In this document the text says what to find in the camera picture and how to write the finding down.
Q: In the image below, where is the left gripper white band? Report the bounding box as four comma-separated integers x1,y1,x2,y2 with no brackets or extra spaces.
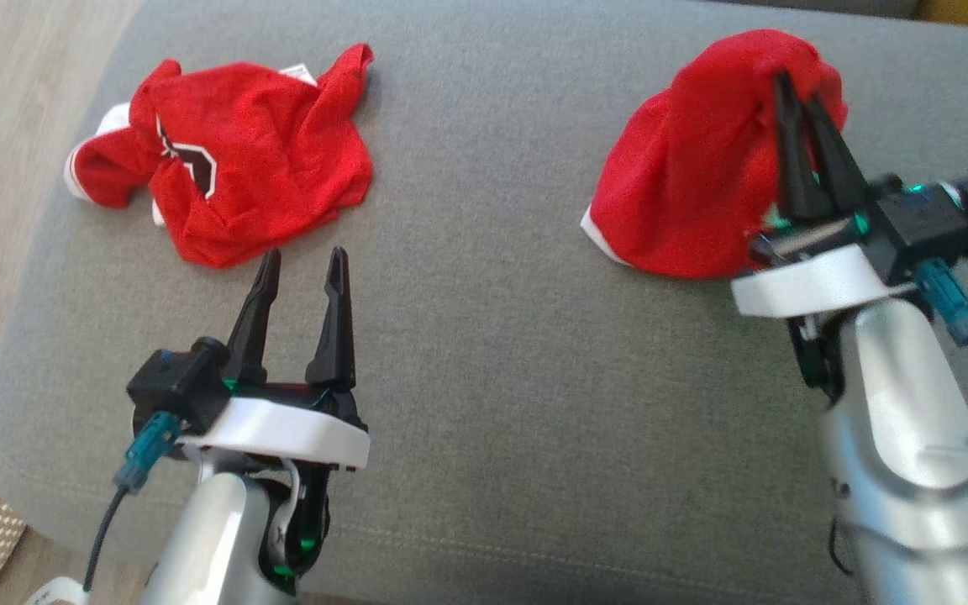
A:
177,246,370,469

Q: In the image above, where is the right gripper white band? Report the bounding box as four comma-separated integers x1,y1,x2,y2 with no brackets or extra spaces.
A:
732,71,913,318

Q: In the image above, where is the red garment with white trim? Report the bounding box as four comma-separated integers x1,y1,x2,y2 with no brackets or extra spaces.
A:
581,29,850,280

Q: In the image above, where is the red jersey with black print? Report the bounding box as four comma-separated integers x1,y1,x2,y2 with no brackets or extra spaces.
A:
64,44,376,270

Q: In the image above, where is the grey sofa back cushion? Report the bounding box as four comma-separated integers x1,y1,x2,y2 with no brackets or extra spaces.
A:
702,0,926,19

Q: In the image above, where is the grey sofa seat cushion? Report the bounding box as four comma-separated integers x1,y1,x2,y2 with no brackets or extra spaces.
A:
0,0,968,605

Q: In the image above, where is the white paper label tag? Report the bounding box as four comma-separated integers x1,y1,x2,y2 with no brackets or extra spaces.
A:
26,576,90,605

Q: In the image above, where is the right arm cable teal plug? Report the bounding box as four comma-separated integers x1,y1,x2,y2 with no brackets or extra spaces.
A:
914,259,968,450

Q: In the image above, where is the arm cable teal plug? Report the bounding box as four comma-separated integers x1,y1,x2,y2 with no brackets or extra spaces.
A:
83,412,184,593
914,259,968,450

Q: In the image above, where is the left arm cable teal plug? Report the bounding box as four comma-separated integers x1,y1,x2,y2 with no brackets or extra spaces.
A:
83,412,184,593

